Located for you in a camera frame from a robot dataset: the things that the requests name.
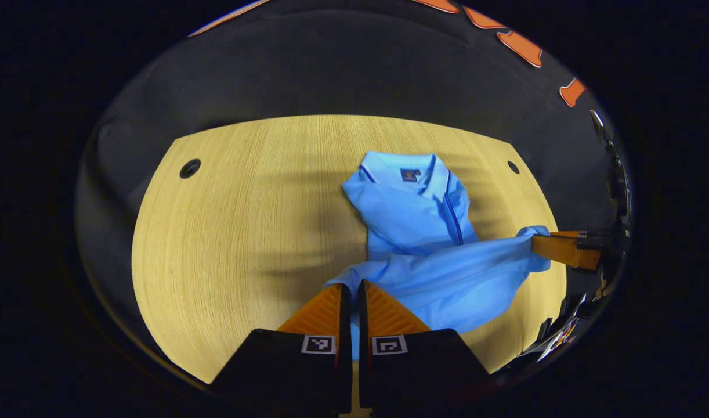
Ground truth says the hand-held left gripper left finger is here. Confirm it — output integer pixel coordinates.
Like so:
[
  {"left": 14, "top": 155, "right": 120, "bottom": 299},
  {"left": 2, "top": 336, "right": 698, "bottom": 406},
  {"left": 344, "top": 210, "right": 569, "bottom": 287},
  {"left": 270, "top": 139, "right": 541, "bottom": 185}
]
[{"left": 212, "top": 283, "right": 353, "bottom": 416}]

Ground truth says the light blue T-shirt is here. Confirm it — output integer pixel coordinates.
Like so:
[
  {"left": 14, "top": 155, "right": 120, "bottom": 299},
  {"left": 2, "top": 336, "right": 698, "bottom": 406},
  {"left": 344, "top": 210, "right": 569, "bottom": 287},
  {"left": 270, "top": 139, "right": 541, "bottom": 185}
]
[{"left": 325, "top": 151, "right": 552, "bottom": 361}]

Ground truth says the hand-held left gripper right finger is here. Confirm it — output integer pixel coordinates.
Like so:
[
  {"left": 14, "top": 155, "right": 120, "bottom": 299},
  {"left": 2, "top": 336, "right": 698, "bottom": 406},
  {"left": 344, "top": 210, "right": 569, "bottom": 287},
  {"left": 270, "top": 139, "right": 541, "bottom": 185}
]
[{"left": 357, "top": 280, "right": 494, "bottom": 416}]

